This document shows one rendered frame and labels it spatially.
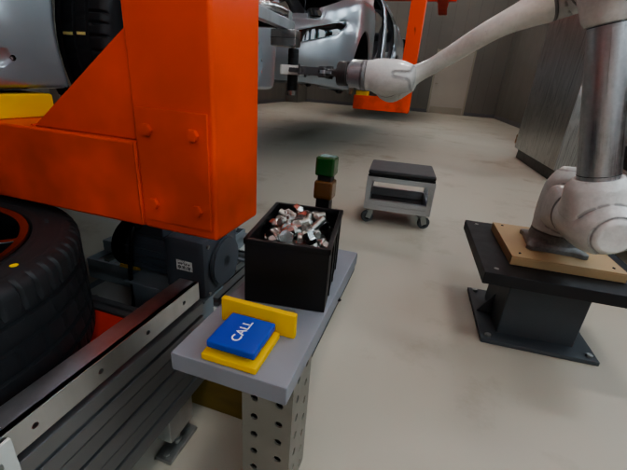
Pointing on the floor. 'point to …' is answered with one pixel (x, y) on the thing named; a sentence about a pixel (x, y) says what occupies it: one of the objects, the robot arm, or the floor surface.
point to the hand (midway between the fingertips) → (291, 70)
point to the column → (275, 429)
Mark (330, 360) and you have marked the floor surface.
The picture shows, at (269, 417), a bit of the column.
